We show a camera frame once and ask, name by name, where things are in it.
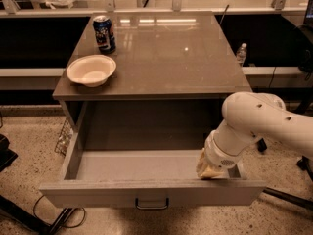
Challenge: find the grey drawer cabinet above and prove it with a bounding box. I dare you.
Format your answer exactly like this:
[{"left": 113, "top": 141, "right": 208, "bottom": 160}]
[{"left": 54, "top": 12, "right": 250, "bottom": 151}]

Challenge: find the wire mesh waste basket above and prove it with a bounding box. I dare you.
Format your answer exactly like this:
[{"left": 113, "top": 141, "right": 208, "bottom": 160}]
[{"left": 55, "top": 119, "right": 73, "bottom": 156}]

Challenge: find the clear plastic water bottle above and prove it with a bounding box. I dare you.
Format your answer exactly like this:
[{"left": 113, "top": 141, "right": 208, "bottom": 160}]
[{"left": 236, "top": 43, "right": 247, "bottom": 66}]

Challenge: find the white paper bowl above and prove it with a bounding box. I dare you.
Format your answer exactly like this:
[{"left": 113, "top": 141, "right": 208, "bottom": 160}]
[{"left": 67, "top": 55, "right": 116, "bottom": 87}]

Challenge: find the black floor cable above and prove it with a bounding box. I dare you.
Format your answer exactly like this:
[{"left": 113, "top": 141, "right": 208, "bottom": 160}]
[{"left": 32, "top": 194, "right": 87, "bottom": 229}]

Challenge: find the grey top drawer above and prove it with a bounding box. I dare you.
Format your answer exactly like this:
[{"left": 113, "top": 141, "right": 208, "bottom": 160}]
[{"left": 40, "top": 100, "right": 265, "bottom": 210}]

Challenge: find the black office chair base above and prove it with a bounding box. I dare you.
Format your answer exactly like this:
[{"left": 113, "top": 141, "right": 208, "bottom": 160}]
[{"left": 263, "top": 157, "right": 313, "bottom": 211}]

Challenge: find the black table leg left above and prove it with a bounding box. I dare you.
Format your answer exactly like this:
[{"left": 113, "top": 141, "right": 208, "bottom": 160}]
[{"left": 0, "top": 195, "right": 73, "bottom": 235}]

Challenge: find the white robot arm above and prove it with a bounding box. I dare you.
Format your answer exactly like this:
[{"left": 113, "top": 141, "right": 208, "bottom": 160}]
[{"left": 196, "top": 92, "right": 313, "bottom": 179}]

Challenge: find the blue soda can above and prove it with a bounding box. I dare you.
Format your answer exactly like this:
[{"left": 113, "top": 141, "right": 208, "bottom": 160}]
[{"left": 93, "top": 15, "right": 116, "bottom": 54}]

